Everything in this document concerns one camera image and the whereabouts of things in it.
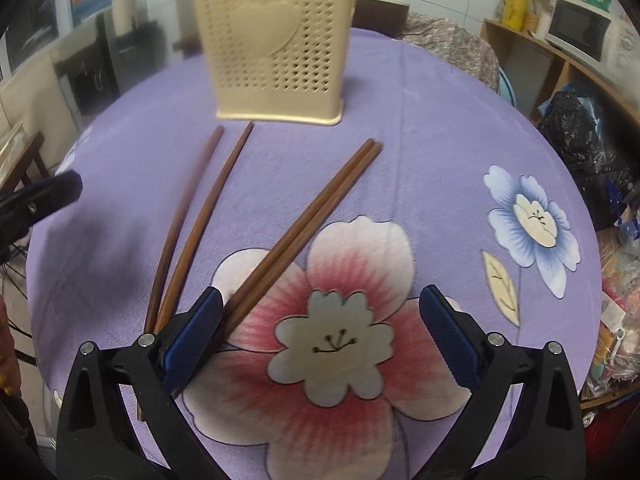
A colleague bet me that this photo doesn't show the white microwave oven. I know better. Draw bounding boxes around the white microwave oven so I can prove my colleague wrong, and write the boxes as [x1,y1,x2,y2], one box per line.
[544,0,614,64]

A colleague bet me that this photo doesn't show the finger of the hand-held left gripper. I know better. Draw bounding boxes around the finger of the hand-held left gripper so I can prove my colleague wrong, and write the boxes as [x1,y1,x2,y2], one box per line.
[0,169,84,242]

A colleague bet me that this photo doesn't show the black plastic bag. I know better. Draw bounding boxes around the black plastic bag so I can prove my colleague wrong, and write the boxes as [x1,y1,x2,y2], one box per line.
[537,91,637,232]

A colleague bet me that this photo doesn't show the white paper cup stack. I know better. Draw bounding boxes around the white paper cup stack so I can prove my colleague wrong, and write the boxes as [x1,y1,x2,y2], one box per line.
[111,0,137,37]

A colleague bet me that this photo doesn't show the black cables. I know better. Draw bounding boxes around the black cables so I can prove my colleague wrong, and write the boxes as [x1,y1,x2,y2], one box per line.
[0,242,33,333]

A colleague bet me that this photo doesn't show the wooden shelf unit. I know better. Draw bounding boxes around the wooden shelf unit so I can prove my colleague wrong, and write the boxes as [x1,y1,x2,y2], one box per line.
[479,17,640,128]

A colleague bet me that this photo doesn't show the grey water dispenser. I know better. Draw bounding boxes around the grey water dispenser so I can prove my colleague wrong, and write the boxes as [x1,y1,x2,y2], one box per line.
[60,10,128,117]

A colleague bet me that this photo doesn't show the purple floral tablecloth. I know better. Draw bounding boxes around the purple floral tablecloth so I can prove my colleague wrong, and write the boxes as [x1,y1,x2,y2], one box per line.
[27,25,601,480]

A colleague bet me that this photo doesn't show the square brown chopstick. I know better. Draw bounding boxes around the square brown chopstick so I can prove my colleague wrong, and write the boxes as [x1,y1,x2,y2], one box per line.
[171,142,385,399]
[220,137,377,311]

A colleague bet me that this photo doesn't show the cream perforated chopstick holder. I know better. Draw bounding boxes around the cream perforated chopstick holder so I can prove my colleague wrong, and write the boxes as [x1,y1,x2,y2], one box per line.
[189,0,362,127]

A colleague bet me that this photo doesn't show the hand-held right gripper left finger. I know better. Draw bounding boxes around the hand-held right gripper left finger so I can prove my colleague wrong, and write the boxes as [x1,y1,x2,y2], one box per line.
[55,286,225,480]

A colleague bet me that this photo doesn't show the sliding glass window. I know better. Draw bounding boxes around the sliding glass window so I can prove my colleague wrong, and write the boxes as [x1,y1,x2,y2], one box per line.
[0,0,72,72]

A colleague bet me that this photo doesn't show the pile of colourful plastic bags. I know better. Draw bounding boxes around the pile of colourful plastic bags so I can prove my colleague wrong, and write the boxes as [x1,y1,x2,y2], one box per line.
[579,220,640,413]

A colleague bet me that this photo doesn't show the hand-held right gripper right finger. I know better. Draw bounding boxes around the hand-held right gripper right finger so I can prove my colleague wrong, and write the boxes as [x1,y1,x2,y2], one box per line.
[414,284,588,480]

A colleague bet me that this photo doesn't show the thin reddish brown chopstick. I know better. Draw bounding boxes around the thin reddish brown chopstick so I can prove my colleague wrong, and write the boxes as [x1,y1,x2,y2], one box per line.
[152,121,256,335]
[136,125,226,423]

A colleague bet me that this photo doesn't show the patterned fabric chair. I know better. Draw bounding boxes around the patterned fabric chair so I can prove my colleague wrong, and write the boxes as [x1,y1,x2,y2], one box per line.
[399,11,502,92]

